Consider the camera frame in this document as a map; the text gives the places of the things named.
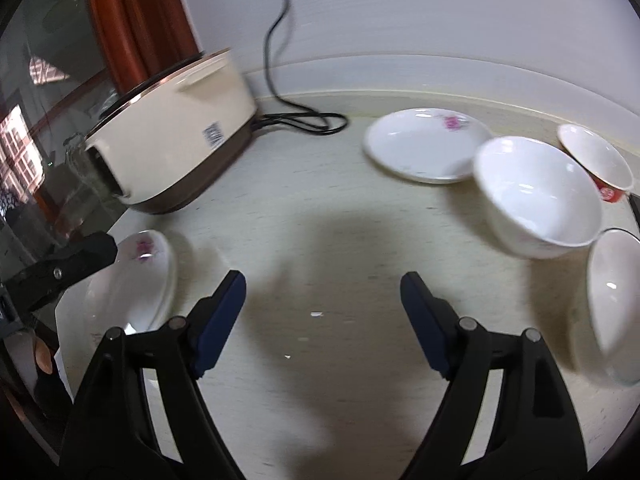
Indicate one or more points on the white speckled bowl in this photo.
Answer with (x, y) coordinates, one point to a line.
(604, 320)

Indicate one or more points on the large floral white plate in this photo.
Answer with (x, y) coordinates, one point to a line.
(136, 292)

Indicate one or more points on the person's left hand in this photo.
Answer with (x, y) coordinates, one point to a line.
(30, 355)

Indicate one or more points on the small floral white plate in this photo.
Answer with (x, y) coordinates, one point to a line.
(426, 145)

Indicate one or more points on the cream electric cooker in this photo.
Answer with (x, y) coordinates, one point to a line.
(164, 143)

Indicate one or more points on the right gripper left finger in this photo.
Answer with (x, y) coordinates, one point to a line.
(111, 431)

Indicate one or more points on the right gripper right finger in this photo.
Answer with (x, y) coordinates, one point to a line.
(535, 433)

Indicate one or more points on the red white bowl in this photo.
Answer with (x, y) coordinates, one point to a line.
(605, 165)

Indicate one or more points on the glass cabinet door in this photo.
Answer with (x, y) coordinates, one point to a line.
(54, 87)

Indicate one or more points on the plain white bowl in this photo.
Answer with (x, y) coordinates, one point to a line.
(540, 204)

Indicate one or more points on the red wooden door frame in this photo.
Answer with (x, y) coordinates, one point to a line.
(141, 38)

